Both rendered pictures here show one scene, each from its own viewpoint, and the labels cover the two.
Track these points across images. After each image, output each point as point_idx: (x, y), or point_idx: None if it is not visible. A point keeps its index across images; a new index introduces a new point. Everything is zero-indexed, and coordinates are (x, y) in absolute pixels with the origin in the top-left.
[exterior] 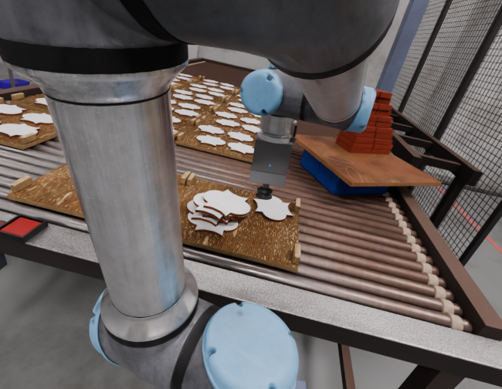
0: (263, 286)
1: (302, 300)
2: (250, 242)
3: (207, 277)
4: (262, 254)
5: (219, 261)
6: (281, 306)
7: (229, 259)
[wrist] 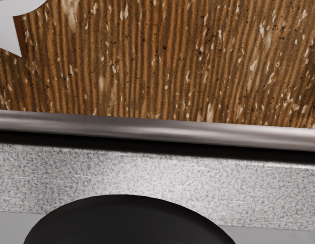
0: (204, 181)
1: (304, 198)
2: (149, 45)
3: (56, 186)
4: (199, 99)
5: (66, 132)
6: (245, 221)
7: (93, 123)
